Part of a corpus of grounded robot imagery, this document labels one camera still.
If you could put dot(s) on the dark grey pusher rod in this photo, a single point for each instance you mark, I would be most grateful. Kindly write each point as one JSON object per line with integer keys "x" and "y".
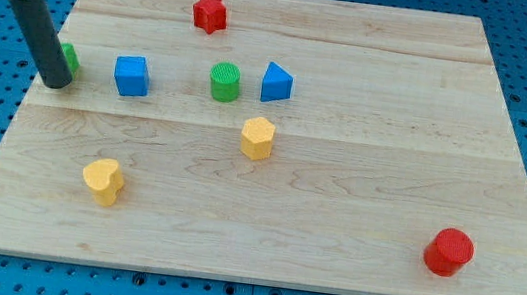
{"x": 35, "y": 21}

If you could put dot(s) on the blue cube block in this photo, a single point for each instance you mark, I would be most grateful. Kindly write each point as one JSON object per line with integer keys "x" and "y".
{"x": 132, "y": 76}

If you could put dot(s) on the green block behind rod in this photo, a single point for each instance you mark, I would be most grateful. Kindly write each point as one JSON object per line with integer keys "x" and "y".
{"x": 71, "y": 57}

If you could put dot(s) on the yellow heart block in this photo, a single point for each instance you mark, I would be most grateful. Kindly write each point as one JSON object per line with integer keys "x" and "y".
{"x": 105, "y": 180}

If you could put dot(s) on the red star block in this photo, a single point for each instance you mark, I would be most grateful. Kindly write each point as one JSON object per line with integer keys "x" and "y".
{"x": 210, "y": 15}

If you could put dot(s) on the wooden board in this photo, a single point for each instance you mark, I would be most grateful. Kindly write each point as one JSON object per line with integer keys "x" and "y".
{"x": 396, "y": 128}

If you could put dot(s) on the green cylinder block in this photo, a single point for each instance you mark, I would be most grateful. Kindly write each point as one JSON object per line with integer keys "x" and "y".
{"x": 224, "y": 80}

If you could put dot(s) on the yellow hexagon block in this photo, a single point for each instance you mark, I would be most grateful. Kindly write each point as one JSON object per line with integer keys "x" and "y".
{"x": 257, "y": 138}

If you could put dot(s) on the blue triangle block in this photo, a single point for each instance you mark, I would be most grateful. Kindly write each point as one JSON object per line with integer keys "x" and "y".
{"x": 277, "y": 83}

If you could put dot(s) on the red cylinder block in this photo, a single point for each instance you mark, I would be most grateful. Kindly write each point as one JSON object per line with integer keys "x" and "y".
{"x": 450, "y": 250}

